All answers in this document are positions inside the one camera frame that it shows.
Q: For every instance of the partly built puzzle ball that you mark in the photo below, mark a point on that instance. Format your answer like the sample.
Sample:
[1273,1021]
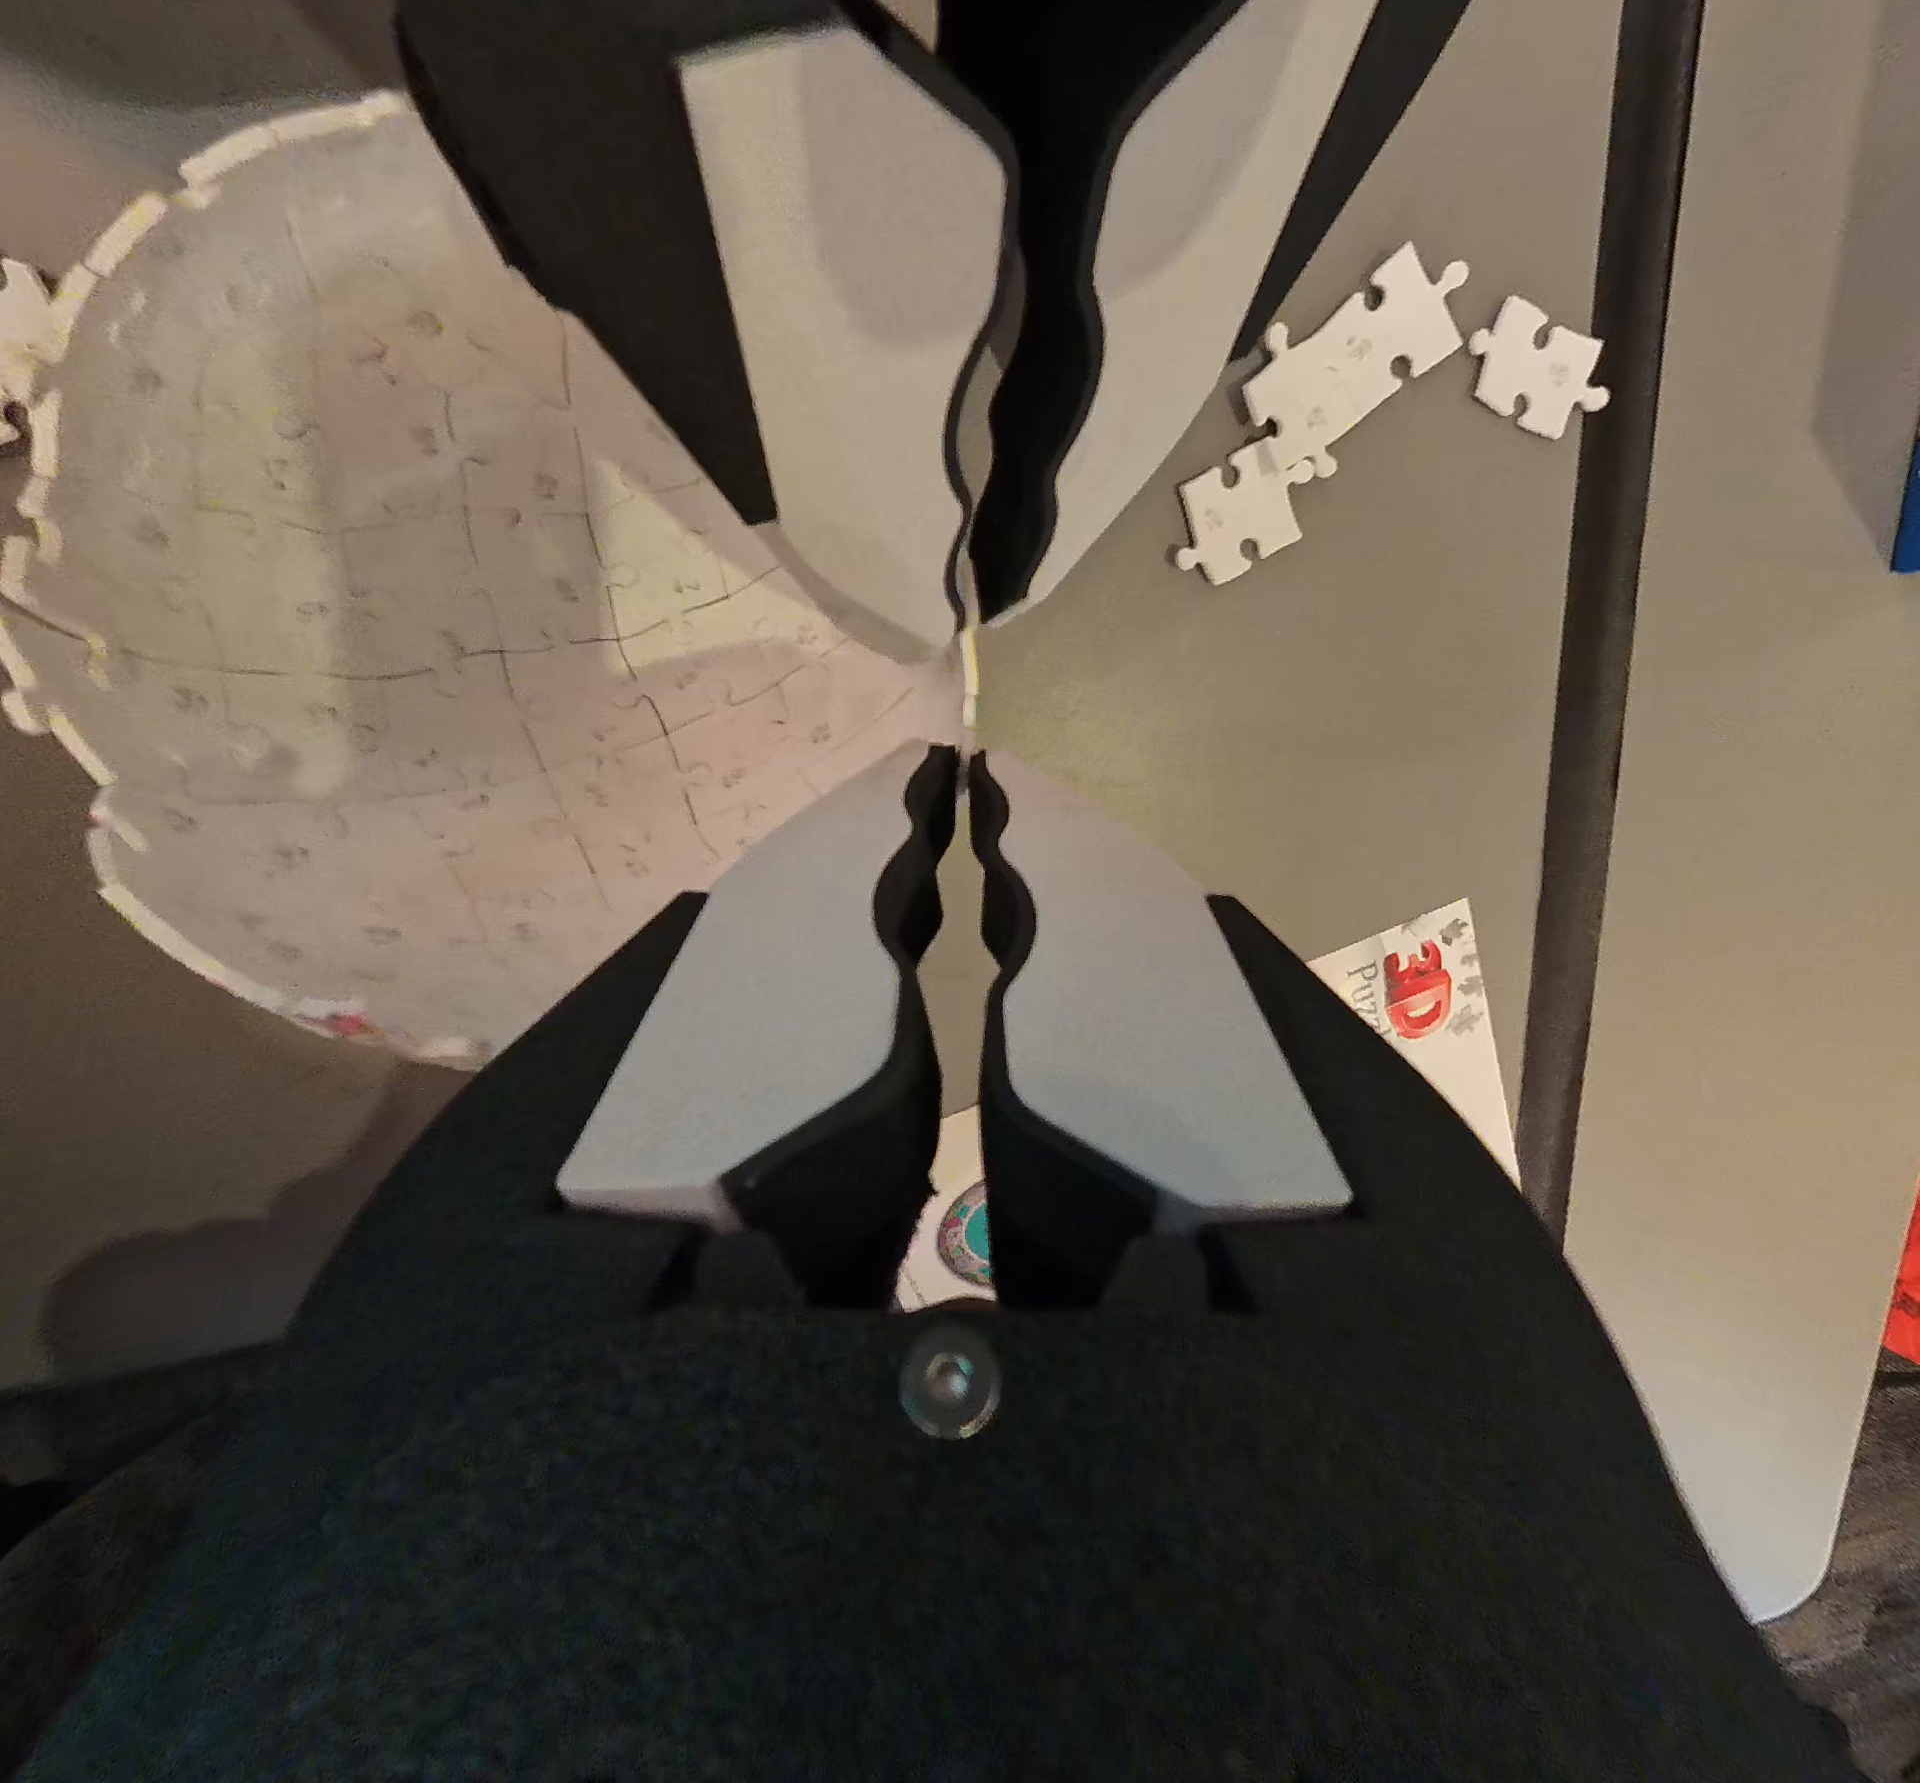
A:
[374,582]

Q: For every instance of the colourful puzzle box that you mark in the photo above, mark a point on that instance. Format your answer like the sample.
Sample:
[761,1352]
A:
[1903,508]

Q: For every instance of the puzzle instruction sheet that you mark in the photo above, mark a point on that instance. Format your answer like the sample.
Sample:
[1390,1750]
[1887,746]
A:
[1441,1018]

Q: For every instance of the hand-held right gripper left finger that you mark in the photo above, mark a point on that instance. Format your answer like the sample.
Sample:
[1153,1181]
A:
[750,1034]

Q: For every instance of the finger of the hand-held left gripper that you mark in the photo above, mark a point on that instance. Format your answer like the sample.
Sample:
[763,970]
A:
[840,313]
[1214,209]

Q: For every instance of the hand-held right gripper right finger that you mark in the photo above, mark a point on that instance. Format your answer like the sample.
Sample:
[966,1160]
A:
[1157,1034]

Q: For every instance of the person's dark clothing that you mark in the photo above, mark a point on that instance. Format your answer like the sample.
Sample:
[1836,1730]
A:
[92,1511]

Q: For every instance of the orange traffic cone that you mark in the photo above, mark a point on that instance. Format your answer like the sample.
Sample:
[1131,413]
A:
[1906,1274]

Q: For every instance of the white puzzle piece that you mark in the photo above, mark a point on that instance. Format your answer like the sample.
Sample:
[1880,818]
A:
[1243,516]
[25,329]
[1540,365]

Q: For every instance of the joined white puzzle pieces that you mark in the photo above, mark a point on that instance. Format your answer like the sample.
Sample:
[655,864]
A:
[1360,351]

